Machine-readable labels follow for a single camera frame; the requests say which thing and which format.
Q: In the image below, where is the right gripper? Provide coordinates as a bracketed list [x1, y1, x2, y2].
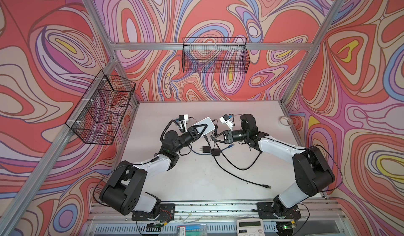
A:
[212, 129, 248, 144]

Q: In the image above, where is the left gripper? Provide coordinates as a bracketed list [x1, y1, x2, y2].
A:
[171, 126, 207, 156]

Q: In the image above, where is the white network switch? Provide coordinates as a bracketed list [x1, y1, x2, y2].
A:
[189, 117, 215, 136]

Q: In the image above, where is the blue ethernet cable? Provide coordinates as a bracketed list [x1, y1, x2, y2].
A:
[189, 143, 235, 156]

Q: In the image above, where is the long black cable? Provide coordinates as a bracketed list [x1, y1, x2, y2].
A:
[203, 134, 271, 189]

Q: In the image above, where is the small black adapter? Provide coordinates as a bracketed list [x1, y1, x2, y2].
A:
[211, 148, 222, 157]

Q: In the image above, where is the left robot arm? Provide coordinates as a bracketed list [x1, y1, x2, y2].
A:
[99, 117, 215, 219]

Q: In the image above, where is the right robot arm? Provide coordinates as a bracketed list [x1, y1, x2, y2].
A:
[212, 114, 336, 217]

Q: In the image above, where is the white calculator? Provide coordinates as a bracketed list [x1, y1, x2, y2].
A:
[236, 218, 265, 236]

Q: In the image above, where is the clear plastic box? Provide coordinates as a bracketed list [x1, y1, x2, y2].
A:
[177, 224, 207, 236]

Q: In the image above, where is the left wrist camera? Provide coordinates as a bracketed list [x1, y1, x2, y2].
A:
[178, 115, 189, 133]

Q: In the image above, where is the black wire basket back wall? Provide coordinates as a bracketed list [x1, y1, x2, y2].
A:
[182, 36, 250, 74]

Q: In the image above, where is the black wire basket wall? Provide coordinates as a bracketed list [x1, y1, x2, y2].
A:
[182, 36, 250, 74]
[65, 70, 136, 145]

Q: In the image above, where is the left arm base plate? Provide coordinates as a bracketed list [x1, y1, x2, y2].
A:
[132, 203, 175, 222]

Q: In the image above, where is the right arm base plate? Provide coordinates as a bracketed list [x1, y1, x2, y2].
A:
[253, 202, 302, 220]

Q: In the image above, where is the black wire basket left wall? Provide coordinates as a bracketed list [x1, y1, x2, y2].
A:
[65, 70, 136, 145]

